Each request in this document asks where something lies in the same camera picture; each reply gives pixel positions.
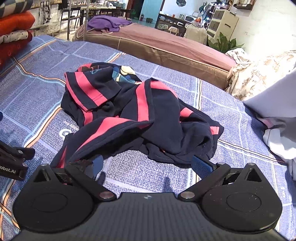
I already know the grey white clothes pile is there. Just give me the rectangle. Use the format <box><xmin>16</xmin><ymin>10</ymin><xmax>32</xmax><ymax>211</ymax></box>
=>
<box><xmin>243</xmin><ymin>70</ymin><xmax>296</xmax><ymax>180</ymax></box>

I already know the dark table with chairs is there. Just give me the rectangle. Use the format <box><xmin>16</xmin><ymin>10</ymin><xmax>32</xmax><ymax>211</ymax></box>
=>
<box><xmin>59</xmin><ymin>4</ymin><xmax>134</xmax><ymax>40</ymax></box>

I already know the red folded blanket stack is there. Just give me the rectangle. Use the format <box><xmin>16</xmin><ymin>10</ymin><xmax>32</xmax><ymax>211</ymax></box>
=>
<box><xmin>0</xmin><ymin>0</ymin><xmax>35</xmax><ymax>68</ymax></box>

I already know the purple cloth on bed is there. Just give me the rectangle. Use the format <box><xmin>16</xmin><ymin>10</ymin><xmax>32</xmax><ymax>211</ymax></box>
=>
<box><xmin>87</xmin><ymin>15</ymin><xmax>132</xmax><ymax>32</ymax></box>

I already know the floral beige blanket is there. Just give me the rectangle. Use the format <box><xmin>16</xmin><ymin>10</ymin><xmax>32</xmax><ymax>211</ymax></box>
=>
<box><xmin>225</xmin><ymin>48</ymin><xmax>295</xmax><ymax>100</ymax></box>

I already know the navy pink Mickey shirt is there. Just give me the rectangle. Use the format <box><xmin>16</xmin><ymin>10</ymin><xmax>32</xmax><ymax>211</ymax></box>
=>
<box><xmin>51</xmin><ymin>62</ymin><xmax>224</xmax><ymax>168</ymax></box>

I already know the blue plaid bed sheet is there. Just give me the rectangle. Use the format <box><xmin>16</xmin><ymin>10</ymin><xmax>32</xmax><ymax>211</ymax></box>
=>
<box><xmin>1</xmin><ymin>36</ymin><xmax>295</xmax><ymax>240</ymax></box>

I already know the dark tv stand shelf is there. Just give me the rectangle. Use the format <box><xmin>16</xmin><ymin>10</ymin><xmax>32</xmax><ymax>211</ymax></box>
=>
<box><xmin>154</xmin><ymin>13</ymin><xmax>187</xmax><ymax>36</ymax></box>

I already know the cream drawer cabinet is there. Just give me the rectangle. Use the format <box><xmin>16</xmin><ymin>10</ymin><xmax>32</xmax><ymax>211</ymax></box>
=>
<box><xmin>207</xmin><ymin>9</ymin><xmax>239</xmax><ymax>42</ymax></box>

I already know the green potted plant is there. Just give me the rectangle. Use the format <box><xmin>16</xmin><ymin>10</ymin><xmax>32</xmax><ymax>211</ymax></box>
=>
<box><xmin>208</xmin><ymin>32</ymin><xmax>244</xmax><ymax>54</ymax></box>

